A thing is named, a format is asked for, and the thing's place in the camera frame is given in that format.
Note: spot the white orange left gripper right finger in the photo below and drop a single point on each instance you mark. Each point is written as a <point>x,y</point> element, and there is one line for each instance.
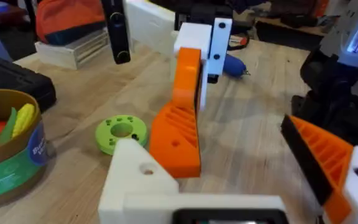
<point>331,161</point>

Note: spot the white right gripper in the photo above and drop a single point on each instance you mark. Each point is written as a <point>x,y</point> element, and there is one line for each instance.
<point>151,25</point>

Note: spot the bare white left gripper left finger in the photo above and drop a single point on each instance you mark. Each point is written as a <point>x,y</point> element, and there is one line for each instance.
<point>129,174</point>

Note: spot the blue electric screwdriver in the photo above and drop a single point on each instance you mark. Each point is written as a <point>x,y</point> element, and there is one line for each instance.
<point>234,66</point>

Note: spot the green disc with holes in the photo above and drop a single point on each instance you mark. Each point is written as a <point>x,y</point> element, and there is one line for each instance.
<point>121,132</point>

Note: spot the black flat box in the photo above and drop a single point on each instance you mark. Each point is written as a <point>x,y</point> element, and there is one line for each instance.
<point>287,35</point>

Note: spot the brown tub with toys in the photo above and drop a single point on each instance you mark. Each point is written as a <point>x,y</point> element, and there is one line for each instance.
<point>8,161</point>

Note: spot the orange and dark bag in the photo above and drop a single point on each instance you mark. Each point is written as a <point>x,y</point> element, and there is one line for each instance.
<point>70,20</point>

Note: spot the black plastic case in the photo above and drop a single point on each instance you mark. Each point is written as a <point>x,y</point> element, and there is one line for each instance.
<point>14,81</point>

